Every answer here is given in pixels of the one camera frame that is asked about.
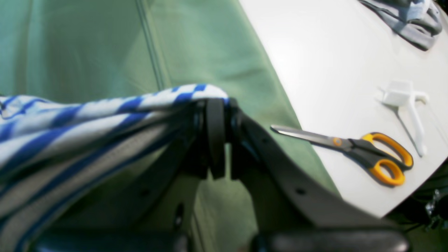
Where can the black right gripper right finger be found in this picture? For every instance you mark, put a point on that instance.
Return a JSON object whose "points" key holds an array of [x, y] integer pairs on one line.
{"points": [[284, 197]]}

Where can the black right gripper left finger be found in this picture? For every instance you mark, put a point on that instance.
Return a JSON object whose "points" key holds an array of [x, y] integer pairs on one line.
{"points": [[198, 149]]}

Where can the blue white striped t-shirt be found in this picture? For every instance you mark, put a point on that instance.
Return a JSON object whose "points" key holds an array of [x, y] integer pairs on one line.
{"points": [[52, 154]]}

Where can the green table cloth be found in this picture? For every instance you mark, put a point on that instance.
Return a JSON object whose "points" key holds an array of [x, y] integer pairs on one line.
{"points": [[78, 51]]}

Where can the grey cloth pile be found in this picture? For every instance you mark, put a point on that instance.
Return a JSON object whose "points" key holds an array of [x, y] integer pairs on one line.
{"points": [[416, 21]]}

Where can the orange handled scissors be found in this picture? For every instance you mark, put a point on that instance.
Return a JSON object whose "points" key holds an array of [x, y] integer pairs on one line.
{"points": [[380, 155]]}

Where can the white plastic bracket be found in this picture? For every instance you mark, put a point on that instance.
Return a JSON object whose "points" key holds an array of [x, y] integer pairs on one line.
{"points": [[401, 94]]}

